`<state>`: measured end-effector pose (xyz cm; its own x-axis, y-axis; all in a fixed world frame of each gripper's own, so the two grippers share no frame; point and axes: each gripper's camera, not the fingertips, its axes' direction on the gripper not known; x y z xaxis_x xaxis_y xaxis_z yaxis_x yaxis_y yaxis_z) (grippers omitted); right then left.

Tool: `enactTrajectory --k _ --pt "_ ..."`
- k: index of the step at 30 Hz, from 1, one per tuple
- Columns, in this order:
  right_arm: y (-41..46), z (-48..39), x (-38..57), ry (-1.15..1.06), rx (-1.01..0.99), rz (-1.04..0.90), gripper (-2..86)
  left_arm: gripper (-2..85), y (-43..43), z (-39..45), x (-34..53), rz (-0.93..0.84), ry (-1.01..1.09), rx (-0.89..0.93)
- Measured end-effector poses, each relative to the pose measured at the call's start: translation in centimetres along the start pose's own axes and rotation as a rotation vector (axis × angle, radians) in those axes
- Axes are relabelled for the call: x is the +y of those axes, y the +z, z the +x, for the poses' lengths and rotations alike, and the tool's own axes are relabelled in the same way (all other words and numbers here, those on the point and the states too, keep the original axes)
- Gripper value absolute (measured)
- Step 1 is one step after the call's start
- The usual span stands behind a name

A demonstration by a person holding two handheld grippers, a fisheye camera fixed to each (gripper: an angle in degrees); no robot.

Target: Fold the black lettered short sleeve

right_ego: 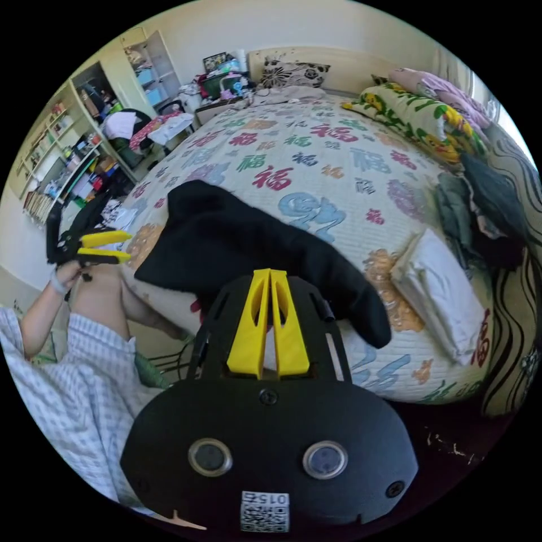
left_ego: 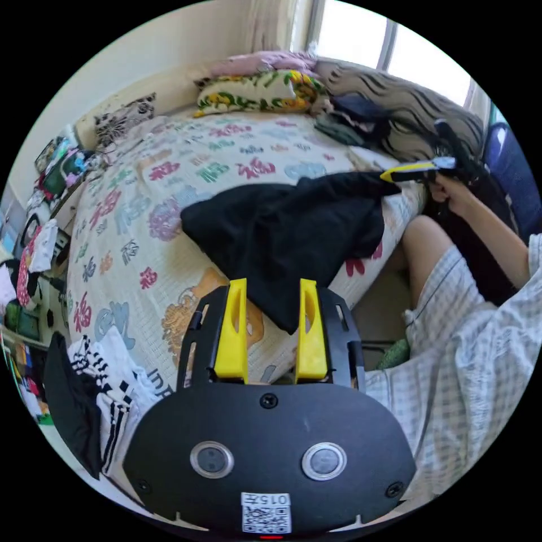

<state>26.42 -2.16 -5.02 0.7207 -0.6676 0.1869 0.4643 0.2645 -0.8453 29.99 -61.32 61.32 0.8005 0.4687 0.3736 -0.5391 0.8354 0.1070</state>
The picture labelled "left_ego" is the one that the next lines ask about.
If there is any pink rolled blanket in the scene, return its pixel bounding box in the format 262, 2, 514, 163
211, 50, 319, 80

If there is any beige curtain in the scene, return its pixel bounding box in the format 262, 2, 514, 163
239, 0, 325, 58

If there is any person's right hand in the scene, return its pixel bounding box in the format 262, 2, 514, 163
430, 172, 473, 217

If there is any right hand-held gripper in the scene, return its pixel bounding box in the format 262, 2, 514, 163
379, 155, 488, 200

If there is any pile of black white clothes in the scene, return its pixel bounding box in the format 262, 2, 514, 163
43, 331, 172, 480

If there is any cluttered shelf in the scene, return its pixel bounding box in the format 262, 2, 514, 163
0, 134, 100, 426

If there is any yellow green floral pillow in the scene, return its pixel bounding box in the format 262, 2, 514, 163
193, 69, 330, 119

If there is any pile of dark clothes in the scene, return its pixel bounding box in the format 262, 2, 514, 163
314, 93, 392, 148

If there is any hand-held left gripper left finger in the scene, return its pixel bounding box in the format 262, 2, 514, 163
213, 278, 249, 384

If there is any bed with printed quilt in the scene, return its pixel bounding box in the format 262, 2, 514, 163
65, 109, 429, 401

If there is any window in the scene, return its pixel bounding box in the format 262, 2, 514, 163
292, 0, 482, 107

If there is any black short sleeve shirt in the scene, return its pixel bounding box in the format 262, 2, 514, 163
180, 171, 402, 335

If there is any black white floral pillow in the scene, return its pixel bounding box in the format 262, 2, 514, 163
93, 93, 158, 148

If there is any brown black striped blanket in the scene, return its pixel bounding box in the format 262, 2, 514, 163
315, 58, 487, 172

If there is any person's right forearm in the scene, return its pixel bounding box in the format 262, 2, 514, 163
453, 190, 534, 290

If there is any blue chair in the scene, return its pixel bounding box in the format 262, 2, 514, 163
482, 121, 542, 239

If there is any person's body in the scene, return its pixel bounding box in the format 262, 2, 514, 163
353, 215, 542, 502

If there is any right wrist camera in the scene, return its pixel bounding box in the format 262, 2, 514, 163
433, 119, 482, 178

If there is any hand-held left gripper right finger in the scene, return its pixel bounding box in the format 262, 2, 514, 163
294, 278, 328, 384

